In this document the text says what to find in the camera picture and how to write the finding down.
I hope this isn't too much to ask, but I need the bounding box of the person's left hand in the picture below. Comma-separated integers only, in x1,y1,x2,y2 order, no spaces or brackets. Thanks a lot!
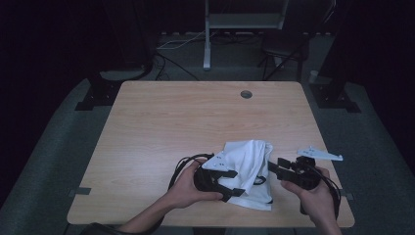
166,159,225,211

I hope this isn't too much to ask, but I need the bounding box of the white metal stand frame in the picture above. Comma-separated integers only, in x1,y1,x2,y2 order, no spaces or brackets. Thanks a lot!
203,0,290,71

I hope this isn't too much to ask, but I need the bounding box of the person's right hand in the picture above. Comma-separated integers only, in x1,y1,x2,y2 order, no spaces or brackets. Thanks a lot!
281,166,338,225

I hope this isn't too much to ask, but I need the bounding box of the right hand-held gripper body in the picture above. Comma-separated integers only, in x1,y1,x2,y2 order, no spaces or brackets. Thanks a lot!
276,145,345,192

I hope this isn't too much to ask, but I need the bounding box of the white printed tank top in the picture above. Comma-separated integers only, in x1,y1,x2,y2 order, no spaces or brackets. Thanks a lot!
208,139,274,212

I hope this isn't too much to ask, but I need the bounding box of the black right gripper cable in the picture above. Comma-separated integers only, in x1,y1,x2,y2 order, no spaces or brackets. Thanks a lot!
306,163,343,220

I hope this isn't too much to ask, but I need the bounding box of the black chair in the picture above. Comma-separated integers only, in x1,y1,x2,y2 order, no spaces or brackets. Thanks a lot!
258,32,311,82

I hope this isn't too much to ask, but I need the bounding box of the white floor cable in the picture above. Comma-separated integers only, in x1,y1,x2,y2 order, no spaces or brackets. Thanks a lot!
156,29,216,51

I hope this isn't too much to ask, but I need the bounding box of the black floor cable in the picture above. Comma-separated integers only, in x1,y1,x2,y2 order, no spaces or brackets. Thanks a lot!
153,53,200,82

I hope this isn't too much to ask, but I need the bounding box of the black stand base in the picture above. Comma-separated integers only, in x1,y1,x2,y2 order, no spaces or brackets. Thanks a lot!
74,69,148,112
309,0,362,114

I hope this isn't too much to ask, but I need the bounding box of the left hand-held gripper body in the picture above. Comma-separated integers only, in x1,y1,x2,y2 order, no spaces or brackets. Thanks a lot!
194,154,230,194

